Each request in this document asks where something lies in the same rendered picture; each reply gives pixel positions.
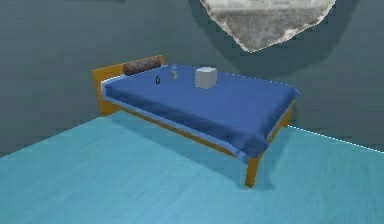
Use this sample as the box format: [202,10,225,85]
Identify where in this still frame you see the grey cylindrical mug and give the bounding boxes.
[194,66,218,90]

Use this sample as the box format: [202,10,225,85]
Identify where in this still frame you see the grey stone wall picture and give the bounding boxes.
[199,0,338,54]

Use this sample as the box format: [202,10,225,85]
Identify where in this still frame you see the dark brown bolster pillow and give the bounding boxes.
[122,55,163,76]

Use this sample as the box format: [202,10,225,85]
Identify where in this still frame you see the wooden bed with blue blanket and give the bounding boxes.
[91,54,300,189]

